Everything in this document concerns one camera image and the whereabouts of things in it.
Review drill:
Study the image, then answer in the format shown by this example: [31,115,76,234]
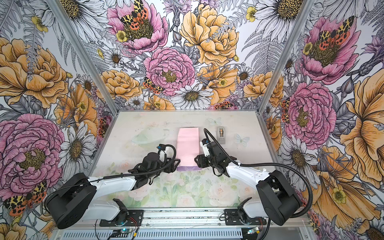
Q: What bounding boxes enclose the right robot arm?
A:
[194,148,307,226]

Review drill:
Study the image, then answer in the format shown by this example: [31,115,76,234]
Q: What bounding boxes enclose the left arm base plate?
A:
[99,210,144,227]

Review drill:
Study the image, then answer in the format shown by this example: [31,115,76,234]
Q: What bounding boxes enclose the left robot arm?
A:
[44,153,180,230]

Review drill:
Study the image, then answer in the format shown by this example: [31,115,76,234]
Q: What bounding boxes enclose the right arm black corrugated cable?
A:
[203,128,314,218]

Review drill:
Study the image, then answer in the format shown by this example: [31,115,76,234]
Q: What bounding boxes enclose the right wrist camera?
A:
[200,139,220,157]

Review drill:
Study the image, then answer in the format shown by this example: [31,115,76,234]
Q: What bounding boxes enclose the aluminium front rail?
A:
[53,207,313,230]

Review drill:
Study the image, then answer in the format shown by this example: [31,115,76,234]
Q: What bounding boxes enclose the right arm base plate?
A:
[224,209,267,226]

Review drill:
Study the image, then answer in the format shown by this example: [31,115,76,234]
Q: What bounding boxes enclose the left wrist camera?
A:
[157,144,167,164]

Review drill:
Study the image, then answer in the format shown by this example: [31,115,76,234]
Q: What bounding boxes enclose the purple wrapping paper sheet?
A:
[176,128,200,172]

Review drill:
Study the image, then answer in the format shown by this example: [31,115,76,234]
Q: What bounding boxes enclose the grey tape dispenser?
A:
[217,127,226,145]

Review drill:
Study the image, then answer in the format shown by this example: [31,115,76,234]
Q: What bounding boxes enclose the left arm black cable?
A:
[44,144,178,205]

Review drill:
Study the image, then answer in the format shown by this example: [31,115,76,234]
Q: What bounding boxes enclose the white slotted cable duct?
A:
[57,228,243,240]

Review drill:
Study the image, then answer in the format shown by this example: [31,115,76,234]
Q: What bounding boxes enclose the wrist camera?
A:
[200,139,220,157]
[157,144,167,164]

